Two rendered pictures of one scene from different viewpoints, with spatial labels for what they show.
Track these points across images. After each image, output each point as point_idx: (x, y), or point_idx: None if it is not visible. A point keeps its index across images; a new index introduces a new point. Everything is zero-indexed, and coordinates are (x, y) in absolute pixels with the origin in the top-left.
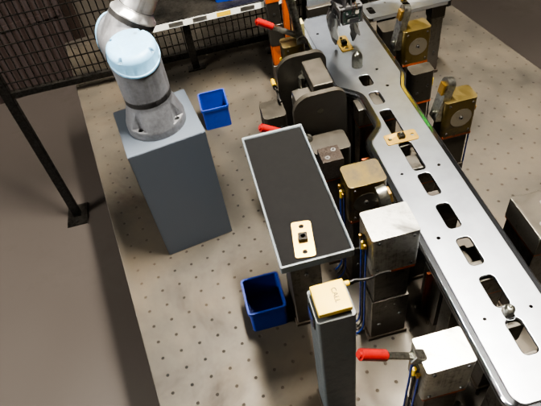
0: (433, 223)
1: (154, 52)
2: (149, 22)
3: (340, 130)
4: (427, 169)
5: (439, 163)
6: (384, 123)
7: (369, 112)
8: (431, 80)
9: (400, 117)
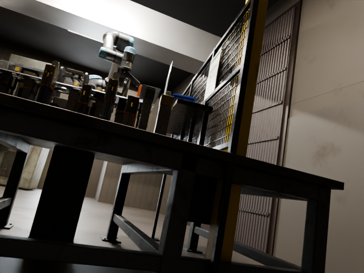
0: (0, 73)
1: (90, 76)
2: (106, 79)
3: None
4: (24, 77)
5: (24, 75)
6: (58, 86)
7: (68, 90)
8: (81, 90)
9: (58, 84)
